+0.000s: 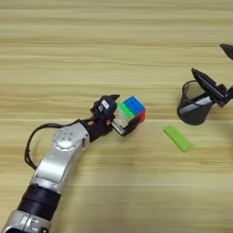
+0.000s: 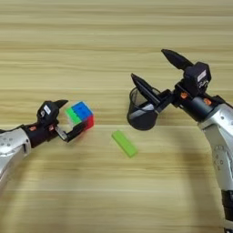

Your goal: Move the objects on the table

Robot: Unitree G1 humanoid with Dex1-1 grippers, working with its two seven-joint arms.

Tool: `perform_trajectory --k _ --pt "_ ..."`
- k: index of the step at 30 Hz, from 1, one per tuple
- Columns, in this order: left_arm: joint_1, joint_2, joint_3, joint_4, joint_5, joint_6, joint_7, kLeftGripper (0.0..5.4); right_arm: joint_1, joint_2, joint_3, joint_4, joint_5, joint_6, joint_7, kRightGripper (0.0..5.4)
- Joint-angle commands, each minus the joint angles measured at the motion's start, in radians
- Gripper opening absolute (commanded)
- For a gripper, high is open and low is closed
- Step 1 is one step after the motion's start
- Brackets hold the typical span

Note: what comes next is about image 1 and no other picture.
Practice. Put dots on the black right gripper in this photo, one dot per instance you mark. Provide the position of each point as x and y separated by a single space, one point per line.
227 95

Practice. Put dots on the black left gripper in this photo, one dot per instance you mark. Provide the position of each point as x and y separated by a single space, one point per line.
98 130

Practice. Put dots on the multicolour puzzle cube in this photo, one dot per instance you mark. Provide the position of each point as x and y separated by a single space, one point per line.
133 106

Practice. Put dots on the black mesh pen cup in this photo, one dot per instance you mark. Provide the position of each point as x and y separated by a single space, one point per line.
194 116

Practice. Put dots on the green rectangular block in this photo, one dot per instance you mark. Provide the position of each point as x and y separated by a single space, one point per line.
177 138

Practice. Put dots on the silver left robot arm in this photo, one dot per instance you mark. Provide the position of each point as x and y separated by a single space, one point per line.
60 157

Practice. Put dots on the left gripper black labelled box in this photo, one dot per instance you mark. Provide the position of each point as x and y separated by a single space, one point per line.
104 106

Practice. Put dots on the black marker with white label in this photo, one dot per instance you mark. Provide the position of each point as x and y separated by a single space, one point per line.
197 104

